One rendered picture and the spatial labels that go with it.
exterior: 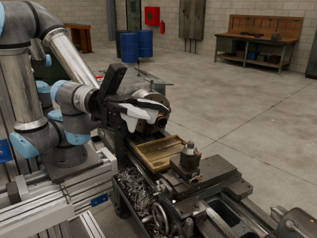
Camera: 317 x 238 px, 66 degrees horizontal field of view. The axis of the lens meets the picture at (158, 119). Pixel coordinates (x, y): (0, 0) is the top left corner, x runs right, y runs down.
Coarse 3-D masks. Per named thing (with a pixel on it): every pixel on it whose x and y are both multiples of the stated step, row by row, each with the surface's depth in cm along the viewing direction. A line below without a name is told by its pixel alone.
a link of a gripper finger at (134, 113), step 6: (132, 108) 55; (138, 108) 55; (120, 114) 59; (132, 114) 54; (138, 114) 53; (144, 114) 53; (126, 120) 57; (132, 120) 55; (132, 126) 56; (132, 132) 56
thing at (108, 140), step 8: (104, 136) 217; (112, 136) 193; (128, 136) 192; (144, 136) 199; (112, 144) 197; (120, 144) 193; (112, 152) 203; (120, 152) 196; (120, 160) 199; (128, 160) 203; (112, 192) 240; (112, 200) 242; (120, 200) 220; (120, 208) 224; (128, 208) 225; (120, 216) 225; (128, 216) 227
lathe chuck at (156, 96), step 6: (144, 90) 174; (138, 96) 169; (144, 96) 167; (150, 96) 169; (156, 96) 172; (162, 96) 174; (162, 102) 176; (168, 102) 179; (168, 114) 183; (138, 120) 172; (144, 120) 175; (138, 126) 174; (144, 126) 177
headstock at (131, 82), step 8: (96, 72) 212; (128, 72) 211; (136, 72) 211; (128, 80) 190; (136, 80) 190; (144, 80) 190; (160, 80) 192; (120, 88) 176; (128, 88) 178; (136, 88) 181; (152, 88) 186; (160, 88) 190; (112, 128) 187; (120, 136) 189
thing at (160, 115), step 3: (159, 114) 166; (162, 114) 169; (159, 117) 164; (162, 117) 164; (156, 120) 164; (159, 120) 162; (162, 120) 170; (165, 120) 165; (156, 123) 164; (159, 123) 170; (162, 123) 169; (165, 123) 166; (159, 126) 164; (162, 126) 166
